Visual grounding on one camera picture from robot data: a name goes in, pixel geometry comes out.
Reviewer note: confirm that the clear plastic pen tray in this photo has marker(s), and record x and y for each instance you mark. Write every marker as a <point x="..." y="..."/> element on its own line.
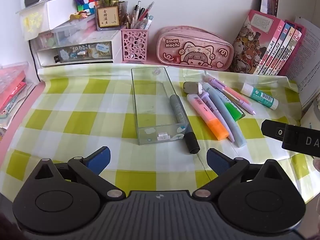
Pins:
<point x="155" y="105"/>

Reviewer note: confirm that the white printed paper stack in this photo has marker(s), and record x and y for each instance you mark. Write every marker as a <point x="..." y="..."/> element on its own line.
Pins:
<point x="310" y="55"/>

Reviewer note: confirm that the pink pen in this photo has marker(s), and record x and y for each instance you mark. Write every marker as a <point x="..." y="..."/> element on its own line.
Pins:
<point x="239" y="97"/>

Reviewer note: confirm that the small white eraser piece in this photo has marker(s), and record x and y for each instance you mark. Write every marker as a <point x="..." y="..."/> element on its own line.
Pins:
<point x="163" y="134"/>
<point x="163" y="138"/>

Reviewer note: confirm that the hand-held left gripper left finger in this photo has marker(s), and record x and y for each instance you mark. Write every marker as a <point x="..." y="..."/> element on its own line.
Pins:
<point x="98" y="160"/>

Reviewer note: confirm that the pink cartoon pencil case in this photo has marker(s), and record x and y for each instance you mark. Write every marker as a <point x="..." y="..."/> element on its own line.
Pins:
<point x="195" y="48"/>

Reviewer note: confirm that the white desktop drawer organizer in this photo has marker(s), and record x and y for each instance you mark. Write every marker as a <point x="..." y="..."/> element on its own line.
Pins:
<point x="82" y="52"/>

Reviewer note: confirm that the white and teal glue stick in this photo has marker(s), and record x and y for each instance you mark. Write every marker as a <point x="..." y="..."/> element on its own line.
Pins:
<point x="262" y="97"/>

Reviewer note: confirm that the orange and pink highlighter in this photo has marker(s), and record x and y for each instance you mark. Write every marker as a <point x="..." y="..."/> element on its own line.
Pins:
<point x="212" y="121"/>

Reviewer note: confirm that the grey marker with black cap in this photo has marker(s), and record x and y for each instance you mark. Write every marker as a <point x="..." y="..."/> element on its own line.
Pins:
<point x="183" y="123"/>

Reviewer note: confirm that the pink notebook stack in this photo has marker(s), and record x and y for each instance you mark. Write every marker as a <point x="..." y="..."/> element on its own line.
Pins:
<point x="11" y="90"/>

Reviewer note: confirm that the small orange toy figure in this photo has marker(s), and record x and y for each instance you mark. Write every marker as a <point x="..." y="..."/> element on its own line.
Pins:
<point x="78" y="15"/>

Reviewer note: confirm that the pink perforated pen holder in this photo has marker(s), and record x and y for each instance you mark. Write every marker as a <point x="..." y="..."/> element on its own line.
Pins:
<point x="135" y="46"/>

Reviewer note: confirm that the green checked tablecloth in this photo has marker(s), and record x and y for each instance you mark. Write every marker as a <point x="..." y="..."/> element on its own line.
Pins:
<point x="75" y="110"/>

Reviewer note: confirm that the purple character-top pen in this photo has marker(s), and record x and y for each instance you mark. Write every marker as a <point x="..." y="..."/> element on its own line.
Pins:
<point x="221" y="118"/>

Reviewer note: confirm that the purple mechanical pencil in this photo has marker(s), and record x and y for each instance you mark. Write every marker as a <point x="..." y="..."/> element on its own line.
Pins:
<point x="220" y="85"/>

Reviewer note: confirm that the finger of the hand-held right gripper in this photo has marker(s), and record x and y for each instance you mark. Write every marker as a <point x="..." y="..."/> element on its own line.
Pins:
<point x="271" y="130"/>

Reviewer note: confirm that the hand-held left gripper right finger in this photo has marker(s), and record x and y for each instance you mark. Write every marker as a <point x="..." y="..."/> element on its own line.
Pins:
<point x="219" y="162"/>

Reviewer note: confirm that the clear plastic storage drawer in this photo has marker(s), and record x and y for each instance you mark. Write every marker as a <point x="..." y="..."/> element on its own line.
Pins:
<point x="72" y="31"/>
<point x="43" y="40"/>

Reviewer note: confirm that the pink boxed book set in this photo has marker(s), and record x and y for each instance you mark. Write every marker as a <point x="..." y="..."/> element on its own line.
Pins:
<point x="252" y="42"/>

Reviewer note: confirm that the lucky bamboo in glass vase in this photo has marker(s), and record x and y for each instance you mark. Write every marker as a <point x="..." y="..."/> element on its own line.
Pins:
<point x="110" y="12"/>

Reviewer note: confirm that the pale blue highlighter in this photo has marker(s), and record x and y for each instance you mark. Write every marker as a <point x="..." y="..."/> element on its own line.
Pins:
<point x="236" y="133"/>

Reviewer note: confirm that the white cardboard box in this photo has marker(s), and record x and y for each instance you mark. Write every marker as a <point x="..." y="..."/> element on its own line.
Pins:
<point x="50" y="15"/>

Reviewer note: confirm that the green highlighter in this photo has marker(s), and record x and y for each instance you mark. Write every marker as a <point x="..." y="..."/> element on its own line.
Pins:
<point x="233" y="111"/>

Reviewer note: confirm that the bunch of pens in holder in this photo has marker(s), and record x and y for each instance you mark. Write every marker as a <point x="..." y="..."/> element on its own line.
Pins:
<point x="140" y="17"/>

